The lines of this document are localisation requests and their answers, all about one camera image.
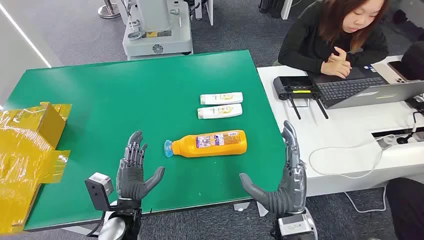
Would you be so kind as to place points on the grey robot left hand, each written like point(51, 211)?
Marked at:
point(130, 179)

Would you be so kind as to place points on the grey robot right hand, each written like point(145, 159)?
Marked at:
point(291, 188)

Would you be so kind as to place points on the orange bottle with clear cap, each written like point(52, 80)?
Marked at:
point(212, 144)

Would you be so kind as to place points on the white shampoo bottle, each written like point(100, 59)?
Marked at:
point(221, 98)
point(220, 111)

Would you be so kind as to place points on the white desk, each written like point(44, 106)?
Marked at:
point(348, 132)

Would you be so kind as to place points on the black remote controller with antennas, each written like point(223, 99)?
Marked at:
point(293, 87)

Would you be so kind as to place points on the white power adapter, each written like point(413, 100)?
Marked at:
point(386, 141)

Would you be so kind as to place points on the yellow taped cardboard box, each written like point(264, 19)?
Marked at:
point(23, 159)

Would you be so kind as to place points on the black seat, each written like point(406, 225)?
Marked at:
point(405, 208)

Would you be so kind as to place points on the grey laptop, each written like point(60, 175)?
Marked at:
point(361, 89)

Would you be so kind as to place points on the person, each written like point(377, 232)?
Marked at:
point(308, 43)

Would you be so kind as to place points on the white machine base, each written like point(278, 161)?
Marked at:
point(157, 33)

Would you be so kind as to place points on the rose gold smartphone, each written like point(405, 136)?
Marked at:
point(389, 73)

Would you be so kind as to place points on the metal stanchion base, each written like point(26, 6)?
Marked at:
point(108, 10)

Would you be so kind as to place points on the black chair back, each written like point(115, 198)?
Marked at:
point(414, 61)

